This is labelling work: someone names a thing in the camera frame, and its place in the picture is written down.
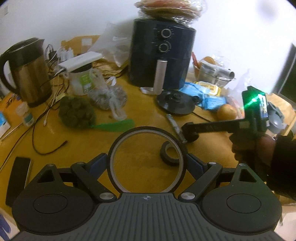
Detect black tape roll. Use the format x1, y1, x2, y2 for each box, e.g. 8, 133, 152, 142
159, 141, 180, 167

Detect person right hand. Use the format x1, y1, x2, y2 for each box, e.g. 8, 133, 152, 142
229, 134, 276, 166

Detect marbled white stick bar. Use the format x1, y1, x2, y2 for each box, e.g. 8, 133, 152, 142
166, 114, 187, 144

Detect shaker bottle grey lid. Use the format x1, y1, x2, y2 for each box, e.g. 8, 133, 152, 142
267, 102, 285, 135

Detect small black cap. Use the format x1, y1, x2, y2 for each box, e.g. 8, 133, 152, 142
192, 96, 201, 104

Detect black kettle base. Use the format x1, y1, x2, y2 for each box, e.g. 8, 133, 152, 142
157, 90, 195, 115

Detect blue wipes pack front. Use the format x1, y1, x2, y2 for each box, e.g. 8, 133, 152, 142
197, 95, 226, 111

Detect blue wipes pack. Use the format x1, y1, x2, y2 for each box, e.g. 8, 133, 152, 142
179, 82, 204, 97
197, 95, 226, 111

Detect black monitor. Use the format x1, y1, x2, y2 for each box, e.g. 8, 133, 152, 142
271, 44, 295, 94

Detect yellow wipes pack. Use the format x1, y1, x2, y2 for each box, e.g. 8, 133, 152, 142
195, 81, 221, 96

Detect green net bag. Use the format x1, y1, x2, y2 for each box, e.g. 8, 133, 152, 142
58, 96, 134, 133

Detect black smartphone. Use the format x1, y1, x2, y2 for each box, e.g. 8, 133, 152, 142
6, 157, 31, 207

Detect black air fryer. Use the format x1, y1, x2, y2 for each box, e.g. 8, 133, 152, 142
128, 19, 196, 90

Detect bagged grey scrubbers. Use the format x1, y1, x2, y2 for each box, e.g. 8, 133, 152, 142
87, 68, 127, 121

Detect small white bottle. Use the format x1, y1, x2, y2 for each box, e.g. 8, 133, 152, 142
16, 102, 35, 127

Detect clear plastic jar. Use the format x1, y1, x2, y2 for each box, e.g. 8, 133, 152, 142
70, 63, 94, 96

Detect tissue box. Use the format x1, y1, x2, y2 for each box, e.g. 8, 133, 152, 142
0, 111, 11, 138

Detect brown paper bag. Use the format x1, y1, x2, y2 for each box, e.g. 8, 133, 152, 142
92, 59, 128, 79

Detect steel electric kettle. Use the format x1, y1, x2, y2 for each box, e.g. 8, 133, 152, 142
1, 38, 52, 108

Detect clear plastic bag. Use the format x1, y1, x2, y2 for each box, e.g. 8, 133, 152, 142
88, 22, 133, 67

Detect wrapped flatbread stack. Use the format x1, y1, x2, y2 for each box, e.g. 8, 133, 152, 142
134, 0, 207, 24

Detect white power bank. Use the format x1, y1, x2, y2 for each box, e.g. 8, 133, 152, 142
58, 51, 103, 72

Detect black power cable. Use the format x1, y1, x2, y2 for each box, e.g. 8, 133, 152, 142
191, 111, 212, 123

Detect white ribbon strap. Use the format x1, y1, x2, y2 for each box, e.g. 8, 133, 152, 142
140, 86, 163, 95

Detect thin dark cable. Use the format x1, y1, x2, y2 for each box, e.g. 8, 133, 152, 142
31, 92, 69, 156

